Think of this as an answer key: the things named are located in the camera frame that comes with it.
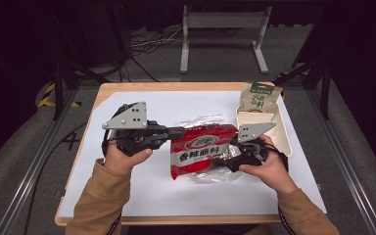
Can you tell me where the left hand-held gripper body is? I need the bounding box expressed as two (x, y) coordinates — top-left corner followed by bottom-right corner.
(101, 101), (169, 158)

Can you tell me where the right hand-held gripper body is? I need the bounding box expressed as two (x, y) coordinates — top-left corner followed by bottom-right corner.
(227, 121), (277, 173)

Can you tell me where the red seasoning packet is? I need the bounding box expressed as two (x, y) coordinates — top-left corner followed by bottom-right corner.
(169, 123), (240, 181)

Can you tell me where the white divided tray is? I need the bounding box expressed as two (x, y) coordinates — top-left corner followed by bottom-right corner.
(235, 98), (294, 158)

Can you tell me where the beige green-topped seasoning packet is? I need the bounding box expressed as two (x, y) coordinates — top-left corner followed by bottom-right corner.
(239, 80), (284, 115)

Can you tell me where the person's left hand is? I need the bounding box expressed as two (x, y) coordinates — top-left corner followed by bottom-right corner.
(103, 138), (154, 176)

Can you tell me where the person's right hand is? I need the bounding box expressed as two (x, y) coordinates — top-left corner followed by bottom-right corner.
(238, 134), (299, 196)

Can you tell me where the clear packet of dark spices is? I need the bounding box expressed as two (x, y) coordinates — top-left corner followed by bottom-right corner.
(179, 113), (244, 185)

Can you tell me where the white table mat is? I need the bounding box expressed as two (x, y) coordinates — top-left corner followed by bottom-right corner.
(57, 90), (328, 219)

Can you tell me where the wooden table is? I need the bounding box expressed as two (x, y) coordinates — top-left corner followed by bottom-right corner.
(54, 81), (328, 227)

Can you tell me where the black metal stand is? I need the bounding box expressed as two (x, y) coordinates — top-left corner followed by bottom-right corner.
(50, 58), (113, 121)
(271, 58), (333, 121)

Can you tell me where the yellow black hazard tape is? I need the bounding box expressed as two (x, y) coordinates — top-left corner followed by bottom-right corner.
(37, 82), (82, 109)

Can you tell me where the white metal stand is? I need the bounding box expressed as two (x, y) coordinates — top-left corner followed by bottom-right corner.
(179, 4), (273, 74)

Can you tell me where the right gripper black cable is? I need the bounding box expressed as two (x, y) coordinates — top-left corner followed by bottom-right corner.
(264, 143), (291, 173)

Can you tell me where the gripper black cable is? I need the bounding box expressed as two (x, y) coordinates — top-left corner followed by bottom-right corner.
(101, 136), (113, 159)
(264, 143), (291, 173)

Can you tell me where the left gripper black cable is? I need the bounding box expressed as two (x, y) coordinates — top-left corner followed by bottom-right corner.
(101, 136), (113, 159)

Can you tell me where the bundle of floor cables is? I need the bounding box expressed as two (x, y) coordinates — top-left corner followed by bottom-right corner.
(117, 26), (184, 83)

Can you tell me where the black floor cable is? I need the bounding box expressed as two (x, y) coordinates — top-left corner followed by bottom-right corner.
(22, 121), (89, 235)

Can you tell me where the aluminium floor rail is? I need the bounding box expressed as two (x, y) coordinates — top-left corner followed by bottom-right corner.
(305, 87), (376, 235)
(0, 87), (80, 235)

